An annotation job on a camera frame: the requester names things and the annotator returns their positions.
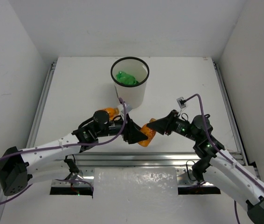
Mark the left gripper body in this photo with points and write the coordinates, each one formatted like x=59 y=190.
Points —
x=127 y=130

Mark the orange juice bottle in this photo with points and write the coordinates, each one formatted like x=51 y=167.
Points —
x=112 y=112
x=150 y=133

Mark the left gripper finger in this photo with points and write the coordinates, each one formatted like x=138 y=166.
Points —
x=134 y=137
x=132 y=127

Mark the aluminium side rail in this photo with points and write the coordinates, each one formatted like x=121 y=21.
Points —
x=41 y=105
x=232 y=120

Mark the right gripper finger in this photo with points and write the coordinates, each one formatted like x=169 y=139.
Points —
x=159 y=128
x=169 y=118

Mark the green plastic bottle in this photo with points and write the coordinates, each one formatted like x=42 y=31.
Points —
x=126 y=79

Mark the left aluminium side rail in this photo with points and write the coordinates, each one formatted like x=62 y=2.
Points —
x=41 y=105

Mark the aluminium front rail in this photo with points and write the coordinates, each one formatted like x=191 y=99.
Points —
x=135 y=159

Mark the white bin with black rim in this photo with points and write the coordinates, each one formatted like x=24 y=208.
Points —
x=132 y=94

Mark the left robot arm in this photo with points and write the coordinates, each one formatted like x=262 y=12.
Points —
x=17 y=167

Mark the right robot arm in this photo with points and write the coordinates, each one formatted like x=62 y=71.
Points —
x=216 y=165

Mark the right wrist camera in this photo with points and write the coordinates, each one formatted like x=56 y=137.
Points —
x=182 y=104

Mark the right aluminium side rail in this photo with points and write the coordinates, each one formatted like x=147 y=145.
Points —
x=232 y=120

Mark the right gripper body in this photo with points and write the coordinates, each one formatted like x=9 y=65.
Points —
x=181 y=127

